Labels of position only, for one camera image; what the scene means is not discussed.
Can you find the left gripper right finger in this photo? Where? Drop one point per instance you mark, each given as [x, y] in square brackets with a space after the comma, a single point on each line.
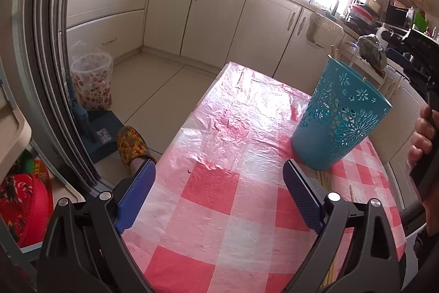
[371, 263]

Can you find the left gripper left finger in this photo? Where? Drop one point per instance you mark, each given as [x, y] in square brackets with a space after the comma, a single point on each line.
[83, 249]

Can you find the wooden chopstick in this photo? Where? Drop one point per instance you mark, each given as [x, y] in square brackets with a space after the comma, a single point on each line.
[324, 180]
[337, 263]

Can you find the person's right hand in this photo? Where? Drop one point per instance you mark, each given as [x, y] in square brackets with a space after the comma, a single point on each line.
[426, 126]

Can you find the red cloth item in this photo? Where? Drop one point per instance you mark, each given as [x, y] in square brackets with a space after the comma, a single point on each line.
[25, 208]

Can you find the teal perforated plastic basket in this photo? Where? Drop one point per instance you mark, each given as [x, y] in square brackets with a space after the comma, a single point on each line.
[343, 110]

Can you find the yellow patterned slipper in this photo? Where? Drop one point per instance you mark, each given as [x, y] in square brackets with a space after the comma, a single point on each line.
[133, 149]

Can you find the bag of green vegetables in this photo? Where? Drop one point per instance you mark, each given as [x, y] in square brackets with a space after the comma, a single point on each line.
[371, 50]

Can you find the pink checkered tablecloth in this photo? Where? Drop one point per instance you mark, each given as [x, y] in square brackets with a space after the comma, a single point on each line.
[219, 217]

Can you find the plastic bag on cabinet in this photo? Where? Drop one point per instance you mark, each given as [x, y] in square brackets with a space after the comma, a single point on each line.
[324, 32]

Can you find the patterned trash bin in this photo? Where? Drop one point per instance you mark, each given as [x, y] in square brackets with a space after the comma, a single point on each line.
[91, 73]

